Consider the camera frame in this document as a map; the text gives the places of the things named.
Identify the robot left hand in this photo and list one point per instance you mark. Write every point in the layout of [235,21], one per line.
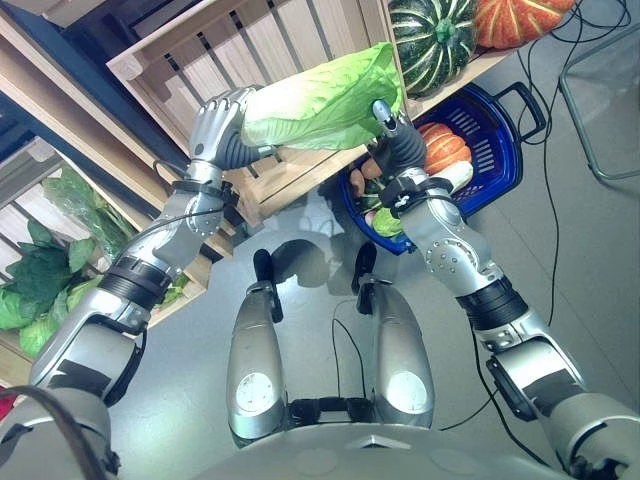
[212,130]

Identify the wrapped green leafy vegetable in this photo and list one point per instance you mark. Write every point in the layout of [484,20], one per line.
[85,205]

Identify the white radish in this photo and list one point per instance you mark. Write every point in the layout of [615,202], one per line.
[460,176]

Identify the large orange pumpkin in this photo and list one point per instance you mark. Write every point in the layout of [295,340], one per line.
[515,20]

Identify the blue plastic shopping basket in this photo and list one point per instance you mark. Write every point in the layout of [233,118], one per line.
[492,145]

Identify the small green leafy vegetable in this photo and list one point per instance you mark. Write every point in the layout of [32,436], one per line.
[386,224]

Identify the dark green leafy vegetable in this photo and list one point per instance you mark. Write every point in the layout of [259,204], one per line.
[40,280]

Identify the pale green cabbage head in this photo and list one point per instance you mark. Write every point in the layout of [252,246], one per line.
[47,327]

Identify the silver robot torso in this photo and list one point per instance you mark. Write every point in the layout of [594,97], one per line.
[350,455]

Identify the empty wooden slat crate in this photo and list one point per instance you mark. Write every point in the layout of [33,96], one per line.
[220,60]

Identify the silver robot left leg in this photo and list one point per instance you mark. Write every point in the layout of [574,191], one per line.
[255,360]

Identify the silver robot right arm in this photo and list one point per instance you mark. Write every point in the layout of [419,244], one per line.
[460,255]

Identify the wooden shelf rack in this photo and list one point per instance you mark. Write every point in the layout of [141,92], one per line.
[90,120]

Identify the small orange striped pumpkin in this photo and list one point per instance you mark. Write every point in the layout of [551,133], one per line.
[445,147]

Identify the metal chair frame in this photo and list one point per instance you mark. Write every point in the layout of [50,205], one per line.
[595,150]

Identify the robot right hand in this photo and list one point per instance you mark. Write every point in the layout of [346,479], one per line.
[402,147]

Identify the light green napa cabbage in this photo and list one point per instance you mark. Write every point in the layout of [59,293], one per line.
[320,100]

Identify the green striped pumpkin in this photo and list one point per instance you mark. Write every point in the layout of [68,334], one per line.
[435,45]

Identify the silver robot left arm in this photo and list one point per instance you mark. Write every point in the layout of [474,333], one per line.
[145,260]

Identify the tan potato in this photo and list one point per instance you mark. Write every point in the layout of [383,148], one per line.
[361,177]

